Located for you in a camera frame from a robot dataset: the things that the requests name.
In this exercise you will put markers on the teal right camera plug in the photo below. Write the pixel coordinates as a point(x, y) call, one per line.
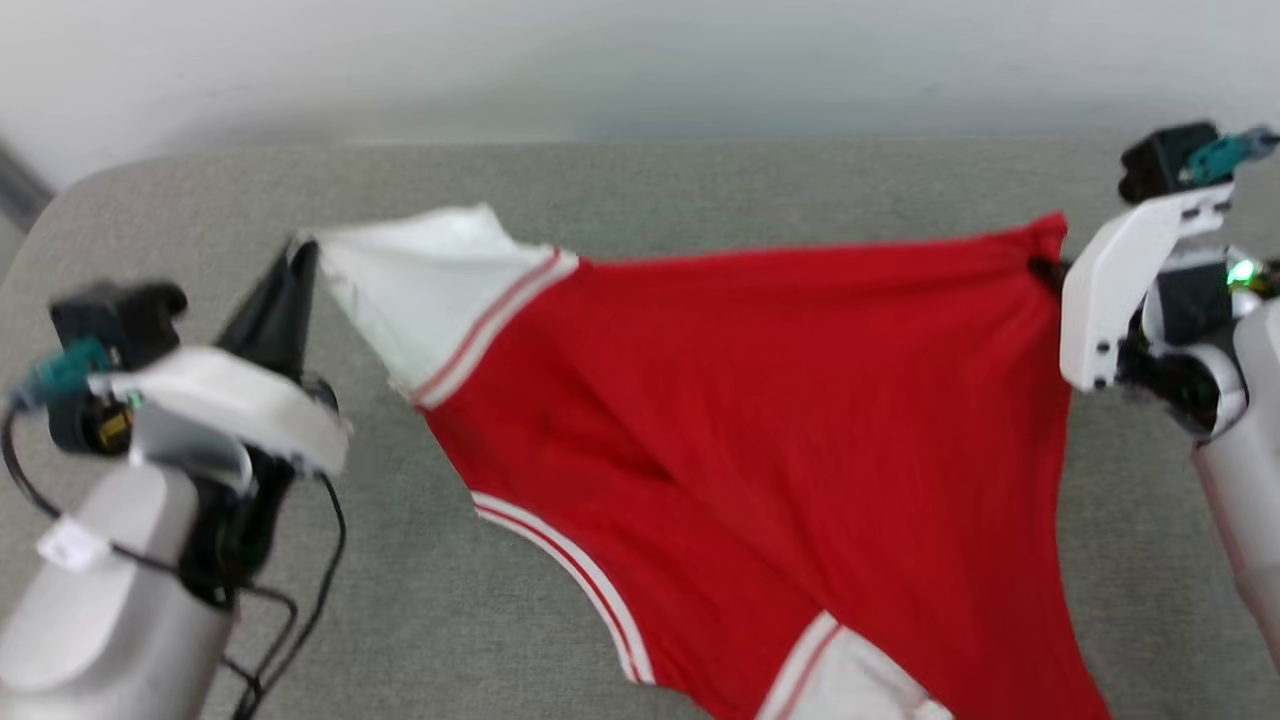
point(1225, 155)

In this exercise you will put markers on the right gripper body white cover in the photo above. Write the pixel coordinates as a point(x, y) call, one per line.
point(1120, 280)

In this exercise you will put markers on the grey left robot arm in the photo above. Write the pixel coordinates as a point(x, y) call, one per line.
point(100, 620)

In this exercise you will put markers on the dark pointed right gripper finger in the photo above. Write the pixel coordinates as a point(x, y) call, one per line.
point(1050, 274)

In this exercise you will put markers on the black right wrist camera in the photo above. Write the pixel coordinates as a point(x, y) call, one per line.
point(1160, 160)

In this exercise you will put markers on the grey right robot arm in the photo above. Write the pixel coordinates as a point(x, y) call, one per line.
point(1250, 480)

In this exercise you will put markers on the teal left camera plug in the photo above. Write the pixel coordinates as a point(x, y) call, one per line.
point(60, 370)

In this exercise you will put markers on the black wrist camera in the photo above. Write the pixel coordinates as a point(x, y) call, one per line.
point(120, 315)
point(1160, 160)

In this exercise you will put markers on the teal camera plug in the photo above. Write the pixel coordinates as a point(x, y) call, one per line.
point(60, 370)
point(1225, 155)

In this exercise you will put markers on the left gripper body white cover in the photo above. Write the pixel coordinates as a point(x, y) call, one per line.
point(230, 405)

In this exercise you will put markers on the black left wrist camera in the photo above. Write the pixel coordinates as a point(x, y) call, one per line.
point(120, 315)

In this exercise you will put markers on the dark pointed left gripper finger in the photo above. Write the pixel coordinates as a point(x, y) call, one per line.
point(275, 320)

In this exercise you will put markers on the red and white shirt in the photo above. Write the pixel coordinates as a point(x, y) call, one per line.
point(800, 400)

